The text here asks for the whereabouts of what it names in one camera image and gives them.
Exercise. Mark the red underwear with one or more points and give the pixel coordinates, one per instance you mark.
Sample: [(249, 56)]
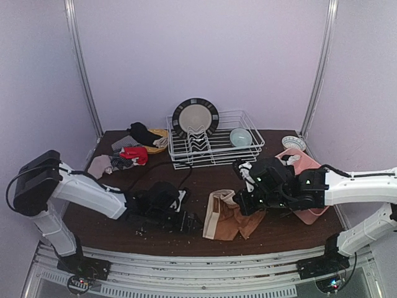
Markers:
[(138, 155)]

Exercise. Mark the brown underwear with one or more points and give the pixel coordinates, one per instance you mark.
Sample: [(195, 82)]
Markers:
[(224, 220)]

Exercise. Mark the blue patterned yellow bowl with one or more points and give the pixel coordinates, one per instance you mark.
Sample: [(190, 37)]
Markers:
[(291, 141)]

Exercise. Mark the black and white rolled underwear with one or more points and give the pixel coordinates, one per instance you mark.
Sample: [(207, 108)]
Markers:
[(288, 160)]

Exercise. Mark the white wire dish rack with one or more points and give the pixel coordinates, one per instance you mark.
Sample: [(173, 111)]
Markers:
[(200, 149)]

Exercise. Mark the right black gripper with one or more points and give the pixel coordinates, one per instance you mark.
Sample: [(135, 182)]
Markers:
[(248, 202)]

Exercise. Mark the aluminium frame post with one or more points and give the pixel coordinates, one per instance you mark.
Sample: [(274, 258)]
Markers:
[(72, 21), (321, 68)]

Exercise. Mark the right aluminium frame post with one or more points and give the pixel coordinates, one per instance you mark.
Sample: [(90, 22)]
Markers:
[(321, 68)]

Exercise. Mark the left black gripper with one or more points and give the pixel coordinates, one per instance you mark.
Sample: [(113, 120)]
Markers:
[(188, 221)]

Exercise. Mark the beige white socks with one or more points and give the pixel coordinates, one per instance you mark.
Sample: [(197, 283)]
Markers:
[(161, 142)]

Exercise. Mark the grey striped underwear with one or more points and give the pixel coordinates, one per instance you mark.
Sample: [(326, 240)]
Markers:
[(127, 141)]

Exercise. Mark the pink divided organizer box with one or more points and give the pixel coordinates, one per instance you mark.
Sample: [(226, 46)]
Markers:
[(308, 216)]

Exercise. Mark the dark rimmed beige plate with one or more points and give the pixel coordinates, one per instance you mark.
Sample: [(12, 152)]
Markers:
[(195, 114)]

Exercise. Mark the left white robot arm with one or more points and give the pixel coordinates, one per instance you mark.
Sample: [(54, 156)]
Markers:
[(45, 178)]

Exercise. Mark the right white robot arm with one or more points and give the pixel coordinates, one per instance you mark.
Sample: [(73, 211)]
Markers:
[(370, 186)]

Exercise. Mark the light blue ceramic bowl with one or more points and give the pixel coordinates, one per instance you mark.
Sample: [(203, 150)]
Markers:
[(240, 137)]

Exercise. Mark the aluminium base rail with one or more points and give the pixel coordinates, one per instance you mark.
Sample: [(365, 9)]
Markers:
[(135, 275)]

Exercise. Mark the left aluminium frame post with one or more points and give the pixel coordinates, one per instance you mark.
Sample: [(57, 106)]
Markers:
[(72, 21)]

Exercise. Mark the black cloth on plate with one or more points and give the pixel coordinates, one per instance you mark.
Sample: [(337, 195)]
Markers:
[(142, 135)]

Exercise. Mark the beige underwear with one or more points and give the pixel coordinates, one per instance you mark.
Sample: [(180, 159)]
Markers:
[(99, 166)]

